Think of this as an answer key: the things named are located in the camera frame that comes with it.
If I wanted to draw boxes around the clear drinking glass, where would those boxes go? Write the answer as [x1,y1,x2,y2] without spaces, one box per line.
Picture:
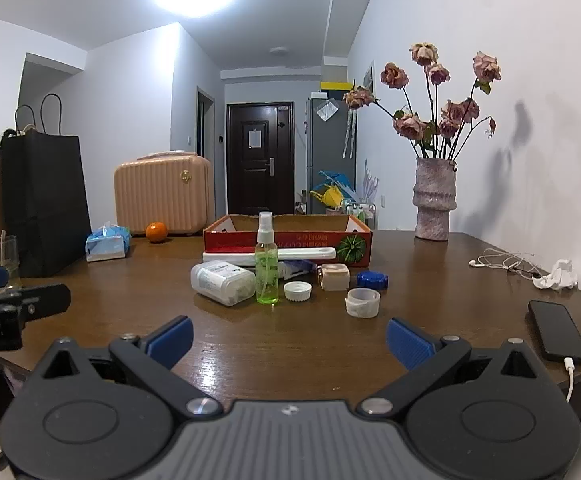
[0,232,23,294]

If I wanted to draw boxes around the small beige box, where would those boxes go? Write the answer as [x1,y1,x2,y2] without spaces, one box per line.
[318,263,350,292]

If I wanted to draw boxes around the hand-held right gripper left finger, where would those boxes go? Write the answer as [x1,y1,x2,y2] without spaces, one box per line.
[29,316,224,423]

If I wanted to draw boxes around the red cardboard box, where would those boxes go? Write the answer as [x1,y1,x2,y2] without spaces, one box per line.
[203,214,373,267]

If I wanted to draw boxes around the dark brown entrance door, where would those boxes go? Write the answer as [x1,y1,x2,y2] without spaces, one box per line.
[226,102,295,216]

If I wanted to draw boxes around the cluttered storage rack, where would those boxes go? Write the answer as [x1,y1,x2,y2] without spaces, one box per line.
[295,170,377,224]

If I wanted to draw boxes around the white ridged cap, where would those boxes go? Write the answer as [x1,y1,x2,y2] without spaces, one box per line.
[284,281,313,303]

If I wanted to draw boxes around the white wired earphones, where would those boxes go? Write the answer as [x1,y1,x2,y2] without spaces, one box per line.
[468,248,552,279]

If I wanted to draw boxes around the white charging cable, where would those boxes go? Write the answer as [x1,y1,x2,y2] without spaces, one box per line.
[563,357,577,403]

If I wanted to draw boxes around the clear round container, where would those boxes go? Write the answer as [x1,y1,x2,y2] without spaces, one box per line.
[345,287,381,319]

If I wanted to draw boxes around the black paper bag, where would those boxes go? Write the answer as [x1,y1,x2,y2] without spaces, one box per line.
[1,92,92,279]

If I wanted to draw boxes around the white plastic jar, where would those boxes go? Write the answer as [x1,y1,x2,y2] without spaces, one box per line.
[191,260,256,307]

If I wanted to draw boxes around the blue ridged cap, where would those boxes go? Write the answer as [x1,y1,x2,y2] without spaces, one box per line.
[357,270,390,291]

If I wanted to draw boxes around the grey refrigerator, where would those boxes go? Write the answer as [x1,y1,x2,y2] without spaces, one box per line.
[305,95,358,216]

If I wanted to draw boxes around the blue tissue pack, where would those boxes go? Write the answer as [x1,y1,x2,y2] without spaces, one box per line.
[85,224,132,263]

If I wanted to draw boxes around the long white plastic tool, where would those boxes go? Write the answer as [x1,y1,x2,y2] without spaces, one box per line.
[204,247,339,266]

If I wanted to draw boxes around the black smartphone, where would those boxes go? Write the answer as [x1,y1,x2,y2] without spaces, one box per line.
[527,299,581,365]

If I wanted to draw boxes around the yellow box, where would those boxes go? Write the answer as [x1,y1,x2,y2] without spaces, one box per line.
[319,80,354,99]

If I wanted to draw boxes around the green spray bottle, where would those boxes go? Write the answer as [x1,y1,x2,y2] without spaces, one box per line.
[255,211,281,305]

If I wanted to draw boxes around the dried pink roses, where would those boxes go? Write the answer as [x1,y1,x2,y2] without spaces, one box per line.
[343,41,502,164]

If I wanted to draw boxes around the grey vase with flowers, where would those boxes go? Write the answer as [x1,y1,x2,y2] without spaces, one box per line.
[412,157,458,241]

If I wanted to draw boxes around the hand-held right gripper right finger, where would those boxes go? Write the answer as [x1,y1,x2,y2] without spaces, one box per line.
[356,317,551,418]

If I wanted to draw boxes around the crumpled white tissue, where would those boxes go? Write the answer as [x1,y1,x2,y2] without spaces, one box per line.
[532,258,579,291]

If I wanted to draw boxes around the peach ribbed suitcase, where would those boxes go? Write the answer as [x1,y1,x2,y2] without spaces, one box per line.
[114,151,214,236]

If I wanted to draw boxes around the blue white tube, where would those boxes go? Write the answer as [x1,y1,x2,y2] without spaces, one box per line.
[278,260,319,281]

